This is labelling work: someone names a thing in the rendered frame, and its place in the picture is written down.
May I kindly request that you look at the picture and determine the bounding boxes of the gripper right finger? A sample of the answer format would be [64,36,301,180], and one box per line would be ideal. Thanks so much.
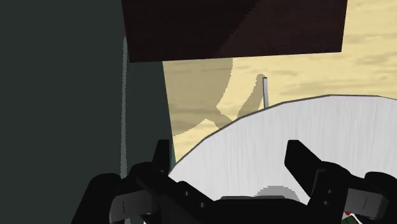
[284,139,397,224]

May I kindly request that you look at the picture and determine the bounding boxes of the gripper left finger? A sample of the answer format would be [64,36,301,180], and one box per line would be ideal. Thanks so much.
[71,139,216,224]

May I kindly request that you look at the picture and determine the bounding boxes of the red green white box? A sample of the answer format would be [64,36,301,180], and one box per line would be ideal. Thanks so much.
[342,211,363,224]

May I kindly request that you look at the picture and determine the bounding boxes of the white round table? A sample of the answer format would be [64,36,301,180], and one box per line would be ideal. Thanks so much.
[144,76,397,224]

